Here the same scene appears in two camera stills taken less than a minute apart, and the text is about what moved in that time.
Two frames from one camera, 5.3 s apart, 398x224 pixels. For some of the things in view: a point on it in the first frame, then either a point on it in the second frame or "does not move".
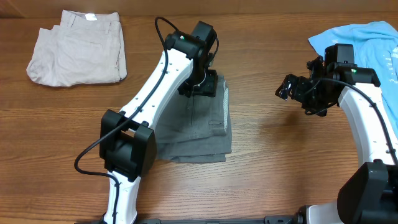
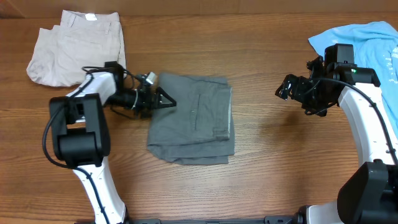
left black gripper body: x=201 y=82 → x=140 y=101
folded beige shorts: x=83 y=49 does not move
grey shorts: x=196 y=129 does not move
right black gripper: x=320 y=109 does not move
